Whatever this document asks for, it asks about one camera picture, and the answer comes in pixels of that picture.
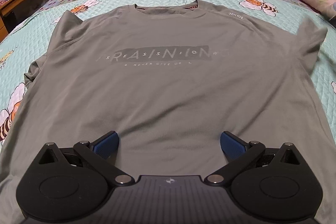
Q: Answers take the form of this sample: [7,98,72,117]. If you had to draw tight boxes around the grey t-shirt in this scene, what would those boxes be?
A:
[0,0,336,216]

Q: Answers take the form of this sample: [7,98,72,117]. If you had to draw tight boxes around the wooden desk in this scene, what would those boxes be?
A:
[0,0,66,33]

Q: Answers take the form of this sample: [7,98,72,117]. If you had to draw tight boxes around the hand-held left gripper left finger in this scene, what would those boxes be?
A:
[37,130,135,186]

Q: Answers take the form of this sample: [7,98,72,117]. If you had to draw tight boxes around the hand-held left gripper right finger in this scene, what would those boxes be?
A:
[205,131,301,186]

